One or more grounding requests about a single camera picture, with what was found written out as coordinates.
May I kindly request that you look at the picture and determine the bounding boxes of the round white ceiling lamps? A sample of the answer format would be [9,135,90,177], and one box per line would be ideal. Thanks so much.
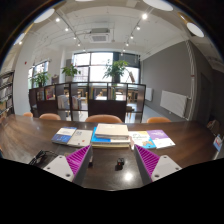
[13,0,205,46]

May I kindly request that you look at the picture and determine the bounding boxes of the orange chairs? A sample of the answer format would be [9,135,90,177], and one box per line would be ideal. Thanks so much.
[22,111,172,124]

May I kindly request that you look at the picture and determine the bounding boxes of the blue covered book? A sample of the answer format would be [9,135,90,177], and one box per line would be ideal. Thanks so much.
[90,126,132,145]

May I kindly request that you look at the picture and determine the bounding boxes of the black coiled cable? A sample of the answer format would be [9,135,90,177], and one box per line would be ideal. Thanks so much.
[29,149,59,167]

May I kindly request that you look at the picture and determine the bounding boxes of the yellowish thick book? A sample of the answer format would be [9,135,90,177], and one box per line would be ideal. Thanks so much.
[90,142,132,149]

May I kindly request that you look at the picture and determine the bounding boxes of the white paperback book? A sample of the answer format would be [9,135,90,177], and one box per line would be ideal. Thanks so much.
[67,129,94,148]

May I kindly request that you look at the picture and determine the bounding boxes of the dark wooden shelf unit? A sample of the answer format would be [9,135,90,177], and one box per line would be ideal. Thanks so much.
[28,82,147,124]

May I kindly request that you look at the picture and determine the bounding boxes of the tall wall bookshelf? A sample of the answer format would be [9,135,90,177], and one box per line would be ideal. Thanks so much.
[0,70,16,118]

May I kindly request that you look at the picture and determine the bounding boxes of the wide glass window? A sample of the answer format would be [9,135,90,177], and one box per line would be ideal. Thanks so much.
[72,51,141,84]

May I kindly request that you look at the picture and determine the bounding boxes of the ceiling air conditioner unit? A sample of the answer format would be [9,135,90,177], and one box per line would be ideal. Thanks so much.
[88,27,112,44]

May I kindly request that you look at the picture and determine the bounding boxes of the small black charger block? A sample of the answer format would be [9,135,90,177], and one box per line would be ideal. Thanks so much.
[115,157,126,171]

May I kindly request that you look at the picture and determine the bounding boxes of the green plant by window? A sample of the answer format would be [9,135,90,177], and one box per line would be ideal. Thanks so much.
[31,71,51,88]

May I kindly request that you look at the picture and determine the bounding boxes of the small green potted plant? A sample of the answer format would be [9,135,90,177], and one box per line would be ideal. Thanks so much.
[61,63,82,83]

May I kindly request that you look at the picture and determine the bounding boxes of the large white radiator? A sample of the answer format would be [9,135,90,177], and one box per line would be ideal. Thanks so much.
[159,89,189,118]

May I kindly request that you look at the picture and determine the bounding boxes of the narrow glass window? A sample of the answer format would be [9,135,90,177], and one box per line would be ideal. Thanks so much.
[28,60,50,88]

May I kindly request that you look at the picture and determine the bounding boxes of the small white radiator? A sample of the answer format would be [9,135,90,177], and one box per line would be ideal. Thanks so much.
[144,87,154,102]

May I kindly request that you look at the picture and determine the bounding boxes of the ceiling track spotlights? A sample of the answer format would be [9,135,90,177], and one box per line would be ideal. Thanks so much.
[18,13,149,48]

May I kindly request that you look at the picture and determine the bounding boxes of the large green potted plant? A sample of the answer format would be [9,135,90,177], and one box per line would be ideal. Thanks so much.
[103,59,129,84]

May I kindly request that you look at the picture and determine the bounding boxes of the blue and white book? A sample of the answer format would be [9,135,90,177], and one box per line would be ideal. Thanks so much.
[51,126,78,145]

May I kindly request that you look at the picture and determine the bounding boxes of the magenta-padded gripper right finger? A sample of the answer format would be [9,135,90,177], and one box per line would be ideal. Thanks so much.
[133,144,183,186]

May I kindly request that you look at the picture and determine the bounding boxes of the purple and white book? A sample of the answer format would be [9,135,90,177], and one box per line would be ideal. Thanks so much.
[146,129,176,149]

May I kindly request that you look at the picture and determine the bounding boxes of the white colourful cartoon book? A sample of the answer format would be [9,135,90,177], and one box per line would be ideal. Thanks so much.
[128,130,157,150]

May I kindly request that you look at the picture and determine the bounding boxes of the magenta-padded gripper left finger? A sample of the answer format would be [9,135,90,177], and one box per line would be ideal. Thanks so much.
[42,144,94,186]

